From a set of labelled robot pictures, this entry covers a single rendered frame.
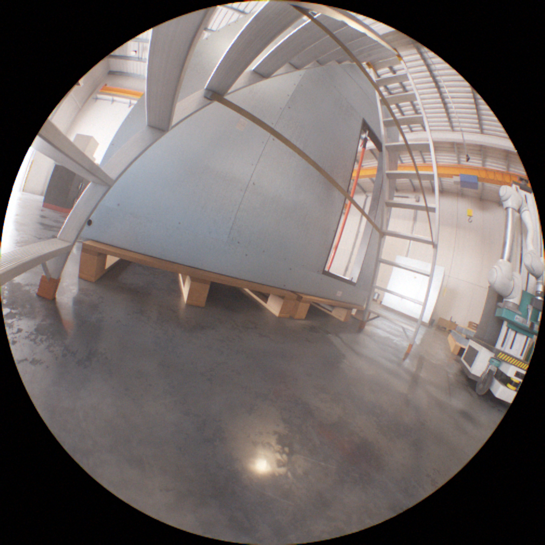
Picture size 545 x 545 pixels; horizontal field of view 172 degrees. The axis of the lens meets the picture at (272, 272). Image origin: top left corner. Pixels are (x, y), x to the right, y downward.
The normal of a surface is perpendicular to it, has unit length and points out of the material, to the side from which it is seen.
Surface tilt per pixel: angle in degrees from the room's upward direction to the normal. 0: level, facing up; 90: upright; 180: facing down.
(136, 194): 90
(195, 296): 90
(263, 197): 90
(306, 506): 0
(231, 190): 90
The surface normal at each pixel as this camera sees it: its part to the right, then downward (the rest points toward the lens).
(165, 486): 0.32, -0.94
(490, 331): -0.72, -0.19
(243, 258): 0.51, 0.25
